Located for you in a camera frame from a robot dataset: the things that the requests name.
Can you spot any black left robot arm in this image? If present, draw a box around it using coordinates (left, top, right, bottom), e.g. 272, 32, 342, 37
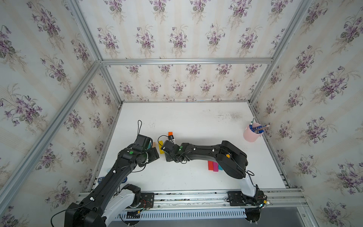
64, 134, 159, 227

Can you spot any white vent grille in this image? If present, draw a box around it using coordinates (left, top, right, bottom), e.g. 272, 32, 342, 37
114, 209, 247, 221

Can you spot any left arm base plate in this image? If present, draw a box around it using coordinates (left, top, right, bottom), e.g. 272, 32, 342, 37
127, 193, 155, 210

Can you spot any magenta block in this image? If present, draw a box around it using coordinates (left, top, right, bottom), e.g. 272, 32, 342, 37
213, 162, 219, 172

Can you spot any aluminium front rail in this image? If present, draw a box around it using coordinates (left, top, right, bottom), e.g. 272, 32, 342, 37
70, 187, 308, 213

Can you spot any red block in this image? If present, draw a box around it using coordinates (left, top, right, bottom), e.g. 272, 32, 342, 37
208, 161, 214, 171

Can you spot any yellow block left group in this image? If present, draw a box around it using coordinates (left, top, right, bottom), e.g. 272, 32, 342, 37
158, 141, 164, 154

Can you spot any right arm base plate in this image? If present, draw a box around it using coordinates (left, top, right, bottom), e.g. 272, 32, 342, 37
226, 190, 268, 207

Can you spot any pink pen cup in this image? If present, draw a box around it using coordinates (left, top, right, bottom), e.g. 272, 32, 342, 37
243, 123, 263, 142

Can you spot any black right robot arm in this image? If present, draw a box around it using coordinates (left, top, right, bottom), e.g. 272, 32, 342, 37
161, 141, 260, 198

